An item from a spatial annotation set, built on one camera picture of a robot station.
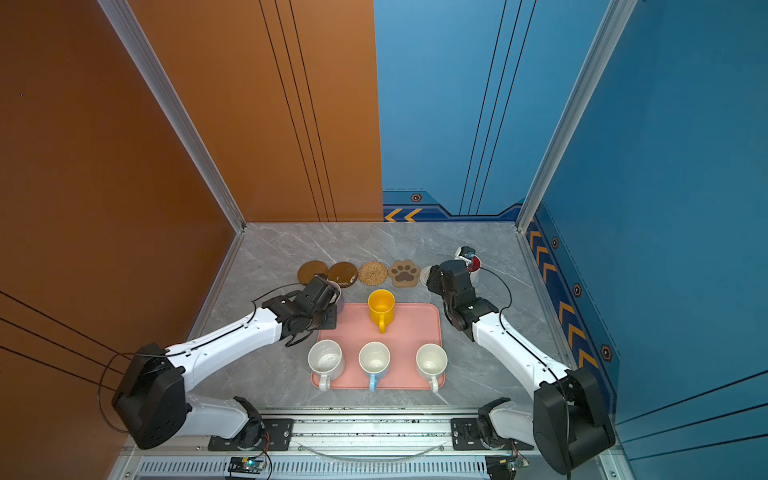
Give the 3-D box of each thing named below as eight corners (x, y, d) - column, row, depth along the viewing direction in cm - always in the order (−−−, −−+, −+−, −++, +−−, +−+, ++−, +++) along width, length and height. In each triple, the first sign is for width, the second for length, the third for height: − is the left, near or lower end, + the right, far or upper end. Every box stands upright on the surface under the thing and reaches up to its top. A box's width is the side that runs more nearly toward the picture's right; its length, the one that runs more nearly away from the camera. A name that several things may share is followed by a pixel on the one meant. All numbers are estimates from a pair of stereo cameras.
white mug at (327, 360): (310, 395, 81) (301, 386, 74) (317, 352, 88) (310, 339, 81) (342, 395, 81) (336, 386, 74) (346, 352, 88) (342, 339, 81)
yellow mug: (368, 336, 91) (366, 322, 84) (370, 303, 99) (368, 288, 91) (394, 335, 91) (394, 322, 84) (394, 303, 99) (394, 288, 91)
